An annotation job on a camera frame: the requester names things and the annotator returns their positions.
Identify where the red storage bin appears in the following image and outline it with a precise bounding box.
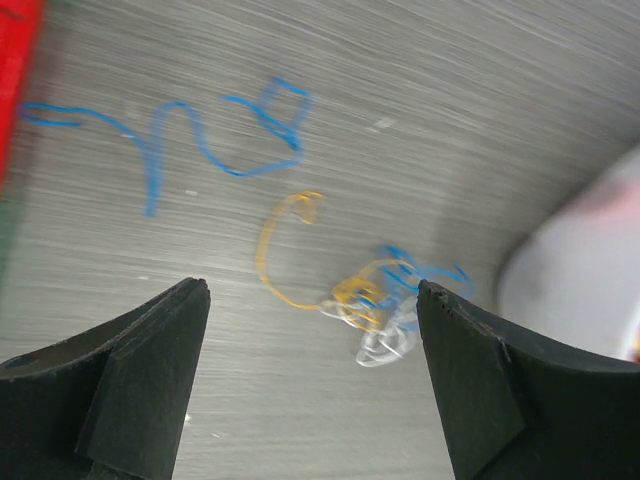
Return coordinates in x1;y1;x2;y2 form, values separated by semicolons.
0;0;47;190

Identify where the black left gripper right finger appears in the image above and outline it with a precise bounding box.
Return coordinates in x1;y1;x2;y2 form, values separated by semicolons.
417;281;639;479

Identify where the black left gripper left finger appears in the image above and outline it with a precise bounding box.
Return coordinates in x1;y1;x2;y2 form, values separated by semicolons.
1;278;211;479

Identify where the white plastic fruit basket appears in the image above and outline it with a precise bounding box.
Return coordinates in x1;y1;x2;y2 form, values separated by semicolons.
496;149;639;361

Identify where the yellow cable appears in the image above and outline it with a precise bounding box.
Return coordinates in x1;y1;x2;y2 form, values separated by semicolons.
254;190;401;331

